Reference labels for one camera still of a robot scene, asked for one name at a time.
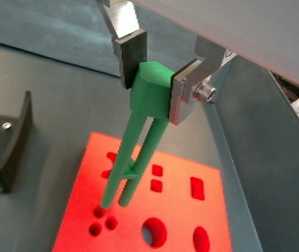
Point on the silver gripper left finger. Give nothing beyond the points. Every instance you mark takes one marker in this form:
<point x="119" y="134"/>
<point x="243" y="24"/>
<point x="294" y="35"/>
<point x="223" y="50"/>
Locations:
<point x="128" y="37"/>

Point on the green three prong object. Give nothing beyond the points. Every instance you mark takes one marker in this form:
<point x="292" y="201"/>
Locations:
<point x="148" y="103"/>

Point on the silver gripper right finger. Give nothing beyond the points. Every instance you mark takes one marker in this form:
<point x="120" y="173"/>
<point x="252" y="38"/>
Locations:
<point x="191" y="80"/>

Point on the black curved fixture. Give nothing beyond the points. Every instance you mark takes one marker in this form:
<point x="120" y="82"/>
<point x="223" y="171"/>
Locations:
<point x="14" y="129"/>

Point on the red shape sorter block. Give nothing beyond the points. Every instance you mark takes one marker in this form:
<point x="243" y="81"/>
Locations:
<point x="175" y="215"/>

